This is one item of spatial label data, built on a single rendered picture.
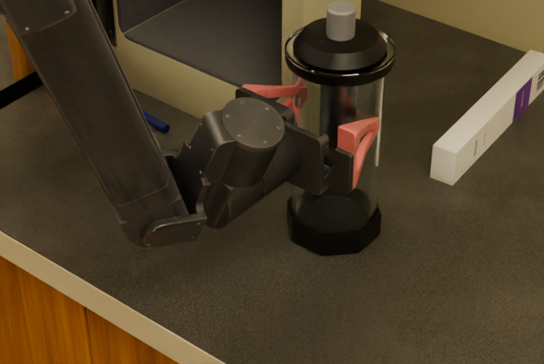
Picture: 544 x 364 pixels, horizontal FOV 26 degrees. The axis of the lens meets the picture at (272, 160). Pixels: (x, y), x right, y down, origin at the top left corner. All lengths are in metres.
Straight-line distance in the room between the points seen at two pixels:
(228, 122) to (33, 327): 0.52
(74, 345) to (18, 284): 0.10
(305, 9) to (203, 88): 0.22
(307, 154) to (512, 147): 0.39
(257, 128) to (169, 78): 0.47
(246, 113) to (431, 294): 0.31
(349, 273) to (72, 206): 0.32
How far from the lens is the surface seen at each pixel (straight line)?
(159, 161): 0.97
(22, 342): 1.49
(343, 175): 1.12
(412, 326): 1.17
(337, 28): 1.13
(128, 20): 1.50
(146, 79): 1.50
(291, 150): 1.11
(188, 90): 1.45
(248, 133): 1.00
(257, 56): 1.44
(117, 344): 1.32
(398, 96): 1.51
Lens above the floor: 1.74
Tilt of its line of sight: 35 degrees down
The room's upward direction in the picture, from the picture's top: straight up
